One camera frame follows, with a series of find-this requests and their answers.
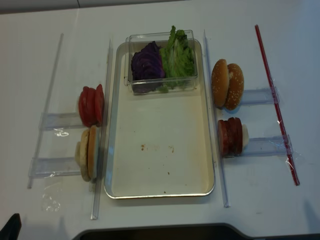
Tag left red meat patty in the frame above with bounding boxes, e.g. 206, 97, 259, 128
217, 120, 229, 156

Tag clear rail of tray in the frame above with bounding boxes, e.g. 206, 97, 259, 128
203, 30, 230, 209
90, 38, 113, 220

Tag clear rail left of tray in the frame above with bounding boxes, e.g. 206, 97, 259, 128
90, 38, 113, 220

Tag clear far left rail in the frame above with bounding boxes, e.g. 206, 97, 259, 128
27, 33, 64, 189

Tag clear rail right of tray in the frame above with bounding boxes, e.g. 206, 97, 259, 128
203, 30, 230, 209

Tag left sesame bun top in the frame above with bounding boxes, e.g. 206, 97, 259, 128
211, 59, 229, 108

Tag bun bottom slice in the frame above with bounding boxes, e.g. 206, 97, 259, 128
87, 125, 100, 181

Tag middle tomato slice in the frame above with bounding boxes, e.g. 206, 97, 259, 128
86, 87, 97, 125

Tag middle red meat patty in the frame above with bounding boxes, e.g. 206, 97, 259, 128
224, 117, 235, 155

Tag clear lower left crossbar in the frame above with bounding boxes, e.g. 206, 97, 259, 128
28, 157, 81, 178

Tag metal baking tray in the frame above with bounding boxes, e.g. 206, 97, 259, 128
104, 41, 216, 199

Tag purple cabbage piece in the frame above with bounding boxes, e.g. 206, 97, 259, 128
131, 41, 166, 82

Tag clear upper right crossbar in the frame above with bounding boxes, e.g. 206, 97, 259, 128
240, 87, 279, 106

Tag right red meat patty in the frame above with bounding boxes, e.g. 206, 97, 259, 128
234, 117, 243, 155

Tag clear plastic container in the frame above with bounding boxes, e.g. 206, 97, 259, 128
124, 26, 198, 95

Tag pale rear bun bottom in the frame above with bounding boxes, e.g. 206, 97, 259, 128
74, 129, 91, 182

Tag right sesame bun top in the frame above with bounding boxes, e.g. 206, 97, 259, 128
224, 63, 244, 111

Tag red plastic rail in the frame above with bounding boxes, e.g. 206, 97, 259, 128
254, 24, 300, 186

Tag sesame bun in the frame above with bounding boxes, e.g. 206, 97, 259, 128
211, 59, 229, 108
224, 63, 244, 111

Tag clear lower right crossbar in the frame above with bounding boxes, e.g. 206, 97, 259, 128
242, 135, 294, 157

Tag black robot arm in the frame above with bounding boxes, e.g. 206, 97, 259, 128
0, 213, 22, 240

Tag green lettuce leaves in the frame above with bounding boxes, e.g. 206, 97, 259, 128
159, 26, 195, 79

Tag white cheese slice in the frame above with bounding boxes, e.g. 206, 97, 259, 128
242, 124, 249, 150

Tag clear crossbar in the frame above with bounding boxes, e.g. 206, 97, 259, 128
242, 135, 294, 157
240, 87, 279, 106
38, 112, 85, 131
28, 157, 81, 178

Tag red meat patty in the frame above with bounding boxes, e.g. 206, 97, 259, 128
224, 117, 235, 155
234, 117, 243, 155
217, 120, 229, 156

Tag clear upper left crossbar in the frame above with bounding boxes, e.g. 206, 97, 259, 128
38, 112, 85, 131

